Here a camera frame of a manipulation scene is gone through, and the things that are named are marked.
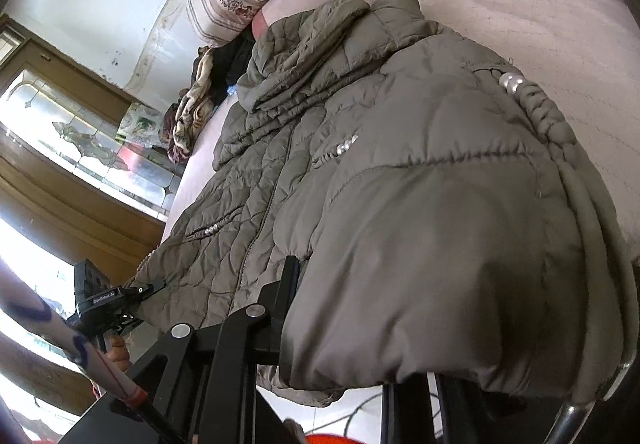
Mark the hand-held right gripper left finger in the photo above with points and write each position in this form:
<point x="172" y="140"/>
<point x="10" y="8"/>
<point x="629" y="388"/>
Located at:
<point x="270" y="324"/>

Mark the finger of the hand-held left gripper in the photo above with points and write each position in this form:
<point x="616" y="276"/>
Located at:
<point x="145" y="291"/>

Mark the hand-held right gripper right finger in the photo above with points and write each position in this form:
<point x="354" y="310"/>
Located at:
<point x="405" y="414"/>

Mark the olive quilted hooded jacket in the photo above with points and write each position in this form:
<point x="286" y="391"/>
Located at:
<point x="400" y="224"/>

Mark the person's left hand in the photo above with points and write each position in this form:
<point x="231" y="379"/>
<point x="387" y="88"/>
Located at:
<point x="119" y="354"/>

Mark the white blue-striped rod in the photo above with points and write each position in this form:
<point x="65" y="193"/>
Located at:
<point x="70" y="334"/>

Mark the red object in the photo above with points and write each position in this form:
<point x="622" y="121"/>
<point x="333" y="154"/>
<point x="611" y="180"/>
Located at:
<point x="340" y="439"/>

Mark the wooden cabinet with glass panel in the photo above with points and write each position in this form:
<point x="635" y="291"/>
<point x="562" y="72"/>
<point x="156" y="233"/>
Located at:
<point x="60" y="184"/>

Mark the green floral bag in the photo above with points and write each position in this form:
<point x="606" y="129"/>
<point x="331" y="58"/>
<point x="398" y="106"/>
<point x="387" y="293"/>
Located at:
<point x="142" y="123"/>

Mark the brown cream patterned blanket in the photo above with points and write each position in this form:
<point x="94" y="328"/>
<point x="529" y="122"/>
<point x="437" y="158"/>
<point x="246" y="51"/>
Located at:
<point x="190" y="108"/>

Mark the chrome metal tube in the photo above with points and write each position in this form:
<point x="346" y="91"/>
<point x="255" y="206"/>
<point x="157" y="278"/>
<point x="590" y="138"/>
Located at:
<point x="600" y="404"/>

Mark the blue plastic bag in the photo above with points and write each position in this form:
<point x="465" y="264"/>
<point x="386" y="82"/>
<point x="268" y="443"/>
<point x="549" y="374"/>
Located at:
<point x="231" y="90"/>

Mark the black cloth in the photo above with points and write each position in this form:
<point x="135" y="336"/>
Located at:
<point x="230" y="63"/>

